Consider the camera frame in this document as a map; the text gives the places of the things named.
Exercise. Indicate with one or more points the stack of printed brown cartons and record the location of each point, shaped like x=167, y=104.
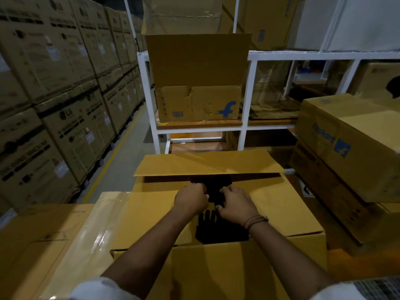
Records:
x=47, y=90

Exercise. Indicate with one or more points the blue logo small cardboard box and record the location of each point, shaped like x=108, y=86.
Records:
x=368, y=137

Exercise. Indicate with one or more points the striped white shirt sleeve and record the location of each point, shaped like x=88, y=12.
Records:
x=337, y=293
x=100, y=290

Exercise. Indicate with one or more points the taped brown cardboard box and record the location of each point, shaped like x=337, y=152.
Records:
x=181, y=15

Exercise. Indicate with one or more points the clear plastic sheet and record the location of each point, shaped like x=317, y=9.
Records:
x=270, y=81

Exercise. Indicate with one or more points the tall blue print cardboard box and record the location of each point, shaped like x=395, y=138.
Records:
x=265, y=18

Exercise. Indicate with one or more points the person's right hand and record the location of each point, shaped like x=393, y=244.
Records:
x=239, y=209

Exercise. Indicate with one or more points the large white box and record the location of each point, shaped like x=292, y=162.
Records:
x=368, y=21

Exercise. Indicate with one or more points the person's right forearm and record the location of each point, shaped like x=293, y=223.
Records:
x=287, y=259

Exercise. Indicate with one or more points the cardboard box with round hole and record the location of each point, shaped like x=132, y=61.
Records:
x=372, y=81

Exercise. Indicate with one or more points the Flipkart box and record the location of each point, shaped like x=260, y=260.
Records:
x=197, y=59

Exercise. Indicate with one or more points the large yellow cardboard box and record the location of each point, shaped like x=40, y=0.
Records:
x=275, y=199

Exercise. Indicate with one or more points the flat carton with plastic wrap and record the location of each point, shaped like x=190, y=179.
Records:
x=31, y=240

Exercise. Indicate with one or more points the person's left hand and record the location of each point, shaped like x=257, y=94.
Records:
x=192, y=199

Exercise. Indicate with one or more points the person's left forearm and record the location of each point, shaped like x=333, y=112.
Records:
x=150, y=256

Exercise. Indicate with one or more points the white metal shelf rack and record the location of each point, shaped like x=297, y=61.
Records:
x=245, y=90

